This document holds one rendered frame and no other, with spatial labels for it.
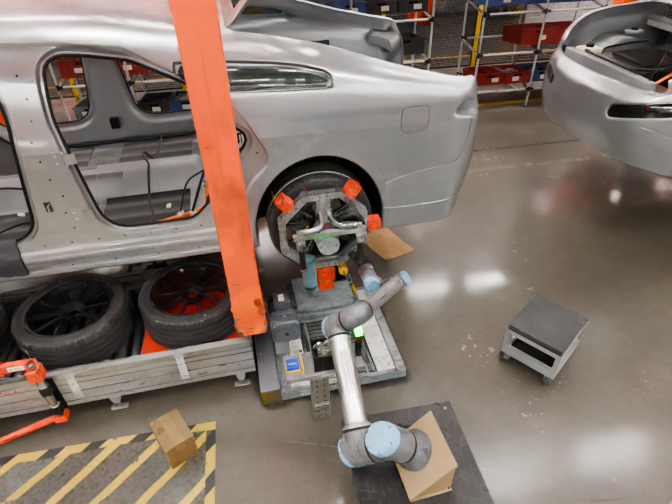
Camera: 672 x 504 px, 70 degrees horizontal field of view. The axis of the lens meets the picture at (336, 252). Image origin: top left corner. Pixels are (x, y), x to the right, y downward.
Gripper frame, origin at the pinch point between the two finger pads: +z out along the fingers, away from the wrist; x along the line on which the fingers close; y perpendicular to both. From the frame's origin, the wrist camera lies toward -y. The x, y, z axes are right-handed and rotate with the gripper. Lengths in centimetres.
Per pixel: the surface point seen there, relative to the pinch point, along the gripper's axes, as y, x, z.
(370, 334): 43, -36, -26
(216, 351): -47, -87, -41
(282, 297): -22, -51, -13
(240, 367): -26, -92, -42
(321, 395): 2, -57, -77
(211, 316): -58, -77, -27
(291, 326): -16, -53, -34
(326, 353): -19, -31, -75
